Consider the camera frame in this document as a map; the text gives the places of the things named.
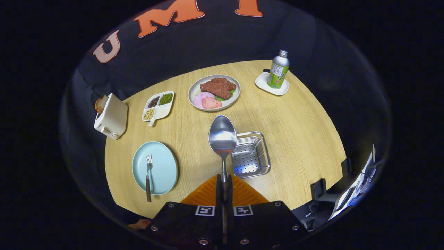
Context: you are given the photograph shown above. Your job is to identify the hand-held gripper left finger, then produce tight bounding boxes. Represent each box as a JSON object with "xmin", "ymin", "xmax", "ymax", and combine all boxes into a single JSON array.
[{"xmin": 147, "ymin": 174, "xmax": 222, "ymax": 249}]

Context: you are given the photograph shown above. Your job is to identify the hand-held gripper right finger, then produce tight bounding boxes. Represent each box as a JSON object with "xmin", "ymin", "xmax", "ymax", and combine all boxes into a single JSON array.
[{"xmin": 225, "ymin": 174, "xmax": 306, "ymax": 249}]

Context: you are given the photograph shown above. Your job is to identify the silver metal spoon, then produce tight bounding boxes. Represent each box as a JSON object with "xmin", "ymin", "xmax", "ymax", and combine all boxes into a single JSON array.
[{"xmin": 208, "ymin": 115, "xmax": 238, "ymax": 209}]

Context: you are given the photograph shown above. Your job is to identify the fork with brown handle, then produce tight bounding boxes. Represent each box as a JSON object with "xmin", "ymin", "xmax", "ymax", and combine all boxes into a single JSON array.
[{"xmin": 145, "ymin": 154, "xmax": 153, "ymax": 203}]

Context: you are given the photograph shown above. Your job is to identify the perforated metal basket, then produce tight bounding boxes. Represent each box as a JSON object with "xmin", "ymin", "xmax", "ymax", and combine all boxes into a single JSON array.
[{"xmin": 231, "ymin": 131, "xmax": 271, "ymax": 179}]

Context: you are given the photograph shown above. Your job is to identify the light blue plate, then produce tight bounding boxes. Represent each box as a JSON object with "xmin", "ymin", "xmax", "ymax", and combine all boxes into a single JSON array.
[{"xmin": 132, "ymin": 141, "xmax": 179, "ymax": 195}]

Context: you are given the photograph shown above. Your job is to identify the white plate with meat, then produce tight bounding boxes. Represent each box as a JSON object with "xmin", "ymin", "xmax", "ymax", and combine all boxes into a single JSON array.
[{"xmin": 188, "ymin": 75, "xmax": 241, "ymax": 112}]

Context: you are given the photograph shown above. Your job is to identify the pink ham slices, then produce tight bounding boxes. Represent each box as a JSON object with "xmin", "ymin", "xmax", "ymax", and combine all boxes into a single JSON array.
[{"xmin": 193, "ymin": 92, "xmax": 222, "ymax": 109}]

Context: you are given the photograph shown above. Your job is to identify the white sectioned dish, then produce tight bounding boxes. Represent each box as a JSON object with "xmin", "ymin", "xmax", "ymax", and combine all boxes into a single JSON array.
[{"xmin": 142, "ymin": 91, "xmax": 175, "ymax": 127}]

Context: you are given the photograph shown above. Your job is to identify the green lettuce leaf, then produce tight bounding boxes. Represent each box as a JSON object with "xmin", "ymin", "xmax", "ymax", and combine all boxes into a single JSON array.
[{"xmin": 215, "ymin": 89, "xmax": 237, "ymax": 102}]

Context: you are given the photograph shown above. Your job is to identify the brown steak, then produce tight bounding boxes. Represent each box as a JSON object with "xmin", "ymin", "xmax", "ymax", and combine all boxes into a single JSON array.
[{"xmin": 200, "ymin": 78, "xmax": 237, "ymax": 100}]

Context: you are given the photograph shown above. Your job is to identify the small white square dish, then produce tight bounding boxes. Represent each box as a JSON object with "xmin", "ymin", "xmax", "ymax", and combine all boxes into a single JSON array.
[{"xmin": 255, "ymin": 71, "xmax": 290, "ymax": 96}]

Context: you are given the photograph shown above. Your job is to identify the cream white toaster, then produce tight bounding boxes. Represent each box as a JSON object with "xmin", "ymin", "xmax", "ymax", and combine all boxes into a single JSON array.
[{"xmin": 94, "ymin": 93, "xmax": 128, "ymax": 140}]

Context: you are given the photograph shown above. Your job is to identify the green drink bottle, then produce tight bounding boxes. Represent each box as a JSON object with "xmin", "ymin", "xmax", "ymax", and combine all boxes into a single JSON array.
[{"xmin": 267, "ymin": 50, "xmax": 290, "ymax": 89}]

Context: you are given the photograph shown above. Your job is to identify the toasted bread slice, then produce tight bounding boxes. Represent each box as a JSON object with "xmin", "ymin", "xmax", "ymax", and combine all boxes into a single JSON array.
[{"xmin": 95, "ymin": 95, "xmax": 108, "ymax": 114}]

